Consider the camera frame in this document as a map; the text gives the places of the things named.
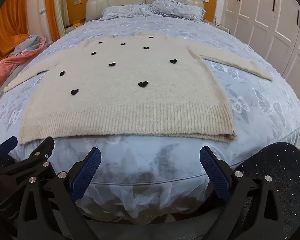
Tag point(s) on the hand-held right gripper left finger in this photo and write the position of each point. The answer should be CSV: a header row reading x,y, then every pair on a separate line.
x,y
87,170

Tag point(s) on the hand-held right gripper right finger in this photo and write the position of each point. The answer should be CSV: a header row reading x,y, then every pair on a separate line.
x,y
213,172

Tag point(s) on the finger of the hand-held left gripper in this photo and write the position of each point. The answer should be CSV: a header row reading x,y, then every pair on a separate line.
x,y
7,142
43,148

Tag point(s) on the beige sweater with black hearts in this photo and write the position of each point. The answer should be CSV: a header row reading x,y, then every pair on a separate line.
x,y
130,92

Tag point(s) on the white sheer bed skirt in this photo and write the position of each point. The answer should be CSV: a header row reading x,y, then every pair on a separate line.
x,y
140,197

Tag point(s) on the blue floral bedspread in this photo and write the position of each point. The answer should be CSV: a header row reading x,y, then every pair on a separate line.
x,y
252,100

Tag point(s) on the pink and grey duvet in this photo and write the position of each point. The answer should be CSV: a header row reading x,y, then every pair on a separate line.
x,y
12,60

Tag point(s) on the orange curtain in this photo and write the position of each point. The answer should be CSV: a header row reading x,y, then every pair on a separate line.
x,y
50,7
7,25

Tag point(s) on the white sheer curtain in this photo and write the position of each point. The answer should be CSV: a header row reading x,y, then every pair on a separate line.
x,y
35,7

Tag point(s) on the blue floral pillow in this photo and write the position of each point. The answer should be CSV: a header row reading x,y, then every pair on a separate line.
x,y
175,6
120,11

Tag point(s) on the white wardrobe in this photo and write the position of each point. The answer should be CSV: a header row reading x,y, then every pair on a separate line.
x,y
265,17

